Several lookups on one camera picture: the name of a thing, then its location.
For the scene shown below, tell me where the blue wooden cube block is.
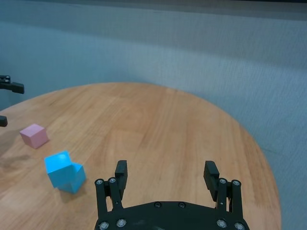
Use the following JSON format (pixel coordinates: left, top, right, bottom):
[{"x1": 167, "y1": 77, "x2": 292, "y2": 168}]
[
  {"x1": 59, "y1": 162, "x2": 86, "y2": 194},
  {"x1": 44, "y1": 150, "x2": 74, "y2": 189}
]

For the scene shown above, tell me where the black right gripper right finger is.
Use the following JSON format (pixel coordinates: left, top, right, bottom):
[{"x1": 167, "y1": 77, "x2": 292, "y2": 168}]
[{"x1": 203, "y1": 160, "x2": 243, "y2": 214}]

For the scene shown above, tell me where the pink wooden cube block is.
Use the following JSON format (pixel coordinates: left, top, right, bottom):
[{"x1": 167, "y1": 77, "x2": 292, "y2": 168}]
[{"x1": 19, "y1": 123, "x2": 50, "y2": 149}]

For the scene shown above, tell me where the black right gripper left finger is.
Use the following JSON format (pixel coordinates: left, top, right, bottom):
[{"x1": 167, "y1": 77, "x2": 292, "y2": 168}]
[{"x1": 94, "y1": 160, "x2": 129, "y2": 215}]

